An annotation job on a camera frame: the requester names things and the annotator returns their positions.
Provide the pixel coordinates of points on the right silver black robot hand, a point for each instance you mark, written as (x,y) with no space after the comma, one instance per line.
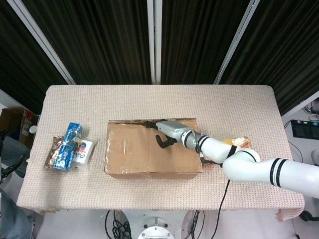
(172,129)

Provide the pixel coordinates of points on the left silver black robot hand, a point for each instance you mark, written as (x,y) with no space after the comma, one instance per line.
(15,164)

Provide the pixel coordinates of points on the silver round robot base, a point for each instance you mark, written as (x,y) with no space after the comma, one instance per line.
(155,230)

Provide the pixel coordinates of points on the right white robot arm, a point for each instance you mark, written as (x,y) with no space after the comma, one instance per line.
(244,164)

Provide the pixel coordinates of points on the grey blue fabric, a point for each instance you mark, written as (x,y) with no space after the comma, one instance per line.
(15,149)

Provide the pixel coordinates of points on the beige waffle tablecloth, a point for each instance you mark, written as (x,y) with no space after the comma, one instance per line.
(159,104)

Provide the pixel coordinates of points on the small white cup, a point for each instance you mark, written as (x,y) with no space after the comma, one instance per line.
(33,129)

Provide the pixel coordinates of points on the gold foil snack bag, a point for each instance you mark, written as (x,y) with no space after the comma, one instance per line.
(53,152)

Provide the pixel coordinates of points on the brown floor cardboard box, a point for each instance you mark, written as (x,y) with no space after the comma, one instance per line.
(12,122)

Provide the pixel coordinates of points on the blue denim fabric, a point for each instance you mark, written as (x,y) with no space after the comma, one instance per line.
(12,219)

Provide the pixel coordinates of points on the blue printed snack box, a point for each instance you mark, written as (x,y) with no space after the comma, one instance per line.
(67,147)

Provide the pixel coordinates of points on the yellow sponge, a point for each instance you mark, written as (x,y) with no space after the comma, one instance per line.
(227,141)

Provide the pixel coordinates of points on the orange printed snack box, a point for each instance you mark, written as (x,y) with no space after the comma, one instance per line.
(240,142)

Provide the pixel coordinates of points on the white tissue pack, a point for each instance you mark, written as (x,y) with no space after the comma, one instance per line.
(86,149)

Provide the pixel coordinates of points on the black pleated curtain panel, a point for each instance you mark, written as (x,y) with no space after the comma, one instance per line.
(199,37)
(286,49)
(99,37)
(15,62)

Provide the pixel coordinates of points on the white metal frame post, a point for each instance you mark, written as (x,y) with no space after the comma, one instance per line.
(154,37)
(41,39)
(236,39)

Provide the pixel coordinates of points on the white metal frame bar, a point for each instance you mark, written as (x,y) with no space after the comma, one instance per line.
(299,105)

